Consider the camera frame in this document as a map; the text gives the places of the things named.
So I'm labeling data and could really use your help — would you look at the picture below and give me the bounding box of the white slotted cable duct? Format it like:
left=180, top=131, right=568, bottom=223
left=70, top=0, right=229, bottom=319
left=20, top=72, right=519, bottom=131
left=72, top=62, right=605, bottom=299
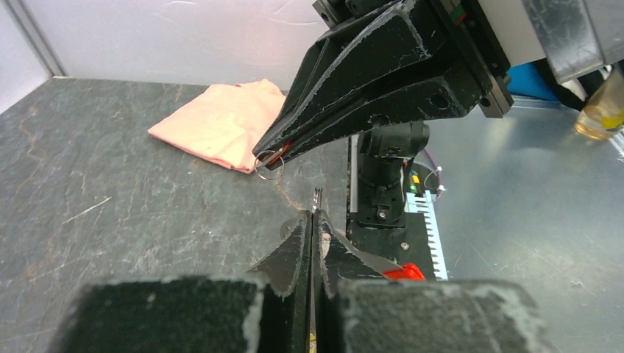
left=405, top=190, right=449, bottom=281

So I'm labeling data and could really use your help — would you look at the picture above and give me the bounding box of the steel key holder red handle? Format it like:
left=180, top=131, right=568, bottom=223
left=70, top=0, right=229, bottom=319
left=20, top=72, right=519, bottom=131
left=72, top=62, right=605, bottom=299
left=280, top=188, right=425, bottom=353

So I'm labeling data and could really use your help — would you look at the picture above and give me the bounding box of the amber glass jar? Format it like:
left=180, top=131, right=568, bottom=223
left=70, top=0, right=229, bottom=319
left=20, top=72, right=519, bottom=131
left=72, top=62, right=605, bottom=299
left=575, top=62, right=623, bottom=140

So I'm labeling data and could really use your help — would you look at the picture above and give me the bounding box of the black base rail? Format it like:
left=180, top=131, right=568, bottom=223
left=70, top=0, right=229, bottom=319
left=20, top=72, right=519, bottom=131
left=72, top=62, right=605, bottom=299
left=346, top=136, right=437, bottom=280

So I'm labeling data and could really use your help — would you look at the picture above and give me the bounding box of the pink folded cloth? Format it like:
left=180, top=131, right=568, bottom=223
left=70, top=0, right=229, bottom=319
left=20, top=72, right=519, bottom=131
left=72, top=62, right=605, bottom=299
left=148, top=79, right=286, bottom=174

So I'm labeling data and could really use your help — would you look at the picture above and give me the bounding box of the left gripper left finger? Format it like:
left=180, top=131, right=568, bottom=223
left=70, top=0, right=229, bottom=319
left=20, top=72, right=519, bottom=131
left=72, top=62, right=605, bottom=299
left=49, top=211, right=312, bottom=352

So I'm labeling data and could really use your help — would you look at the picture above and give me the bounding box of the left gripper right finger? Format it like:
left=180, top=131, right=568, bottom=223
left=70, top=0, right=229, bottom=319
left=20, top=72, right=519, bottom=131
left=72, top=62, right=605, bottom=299
left=313, top=210, right=555, bottom=352

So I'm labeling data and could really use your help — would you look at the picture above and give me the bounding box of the red key tag with ring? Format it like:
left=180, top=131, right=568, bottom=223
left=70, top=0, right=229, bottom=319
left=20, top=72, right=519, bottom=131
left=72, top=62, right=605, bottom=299
left=253, top=142, right=292, bottom=181

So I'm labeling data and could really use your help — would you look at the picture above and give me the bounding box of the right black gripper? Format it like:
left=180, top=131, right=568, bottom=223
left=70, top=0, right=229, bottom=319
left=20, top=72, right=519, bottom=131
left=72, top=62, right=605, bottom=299
left=252, top=1, right=514, bottom=163

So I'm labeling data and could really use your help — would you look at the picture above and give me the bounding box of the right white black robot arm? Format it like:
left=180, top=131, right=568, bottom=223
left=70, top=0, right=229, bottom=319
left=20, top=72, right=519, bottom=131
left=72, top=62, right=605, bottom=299
left=252, top=0, right=513, bottom=229

